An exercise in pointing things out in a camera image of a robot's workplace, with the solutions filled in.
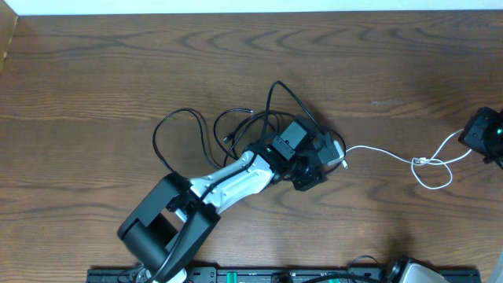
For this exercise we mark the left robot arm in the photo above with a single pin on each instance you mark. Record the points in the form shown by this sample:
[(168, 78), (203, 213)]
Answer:
[(171, 223)]

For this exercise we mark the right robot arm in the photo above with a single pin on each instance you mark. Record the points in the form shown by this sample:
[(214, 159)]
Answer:
[(483, 134)]

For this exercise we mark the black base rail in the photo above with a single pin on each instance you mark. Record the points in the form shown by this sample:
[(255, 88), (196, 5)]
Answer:
[(362, 269)]

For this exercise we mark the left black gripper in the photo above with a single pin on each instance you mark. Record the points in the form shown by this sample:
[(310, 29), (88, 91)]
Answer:
[(313, 181)]

